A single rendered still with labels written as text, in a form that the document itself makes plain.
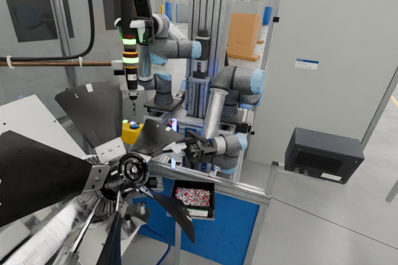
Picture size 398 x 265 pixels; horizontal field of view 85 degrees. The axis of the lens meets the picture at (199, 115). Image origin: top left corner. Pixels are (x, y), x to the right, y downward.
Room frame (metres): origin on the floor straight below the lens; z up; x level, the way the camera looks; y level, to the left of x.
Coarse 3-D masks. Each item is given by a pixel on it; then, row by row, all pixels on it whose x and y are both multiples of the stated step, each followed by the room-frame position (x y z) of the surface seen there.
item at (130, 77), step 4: (128, 68) 0.63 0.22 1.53; (132, 68) 0.63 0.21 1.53; (136, 68) 0.65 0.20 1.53; (128, 72) 0.63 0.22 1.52; (132, 72) 0.63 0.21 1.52; (136, 72) 0.64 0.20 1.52; (128, 76) 0.63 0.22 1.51; (132, 76) 0.63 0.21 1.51; (136, 76) 0.64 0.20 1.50; (128, 80) 0.63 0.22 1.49; (132, 80) 0.63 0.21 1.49; (136, 80) 0.64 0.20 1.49; (128, 84) 0.64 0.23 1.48; (132, 84) 0.63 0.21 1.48; (136, 84) 0.64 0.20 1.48; (128, 88) 0.64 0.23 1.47; (132, 88) 0.63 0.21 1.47; (136, 88) 0.64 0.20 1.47; (132, 96) 0.64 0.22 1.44; (136, 96) 0.65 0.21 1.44
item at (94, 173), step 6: (96, 168) 0.49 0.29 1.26; (102, 168) 0.51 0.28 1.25; (108, 168) 0.52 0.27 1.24; (90, 174) 0.48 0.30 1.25; (96, 174) 0.49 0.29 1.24; (102, 174) 0.51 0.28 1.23; (90, 180) 0.48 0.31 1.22; (102, 180) 0.51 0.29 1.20; (90, 186) 0.48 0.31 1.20; (96, 186) 0.49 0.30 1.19
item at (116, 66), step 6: (114, 60) 0.64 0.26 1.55; (114, 66) 0.62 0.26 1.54; (120, 66) 0.63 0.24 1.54; (114, 72) 0.62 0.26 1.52; (120, 72) 0.62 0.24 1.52; (120, 78) 0.62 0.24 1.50; (120, 84) 0.62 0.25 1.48; (120, 90) 0.62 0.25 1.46; (126, 90) 0.63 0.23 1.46; (132, 90) 0.63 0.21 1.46; (138, 90) 0.64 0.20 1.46
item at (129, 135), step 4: (124, 124) 1.08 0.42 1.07; (128, 124) 1.09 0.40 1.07; (140, 124) 1.10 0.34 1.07; (124, 128) 1.04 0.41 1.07; (128, 128) 1.04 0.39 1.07; (132, 128) 1.04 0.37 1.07; (136, 128) 1.04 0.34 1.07; (140, 128) 1.06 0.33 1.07; (124, 132) 1.03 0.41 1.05; (128, 132) 1.02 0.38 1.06; (132, 132) 1.01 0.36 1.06; (136, 132) 1.02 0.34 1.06; (124, 136) 1.03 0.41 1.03; (128, 136) 1.02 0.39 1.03; (132, 136) 1.01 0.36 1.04; (136, 136) 1.02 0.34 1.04; (124, 140) 1.03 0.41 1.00; (128, 140) 1.02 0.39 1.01; (132, 140) 1.01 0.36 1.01
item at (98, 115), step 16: (64, 96) 0.68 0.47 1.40; (96, 96) 0.72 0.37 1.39; (112, 96) 0.74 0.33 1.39; (80, 112) 0.66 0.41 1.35; (96, 112) 0.67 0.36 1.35; (112, 112) 0.69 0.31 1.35; (80, 128) 0.63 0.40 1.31; (96, 128) 0.63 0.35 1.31; (112, 128) 0.64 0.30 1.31; (96, 144) 0.60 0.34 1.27
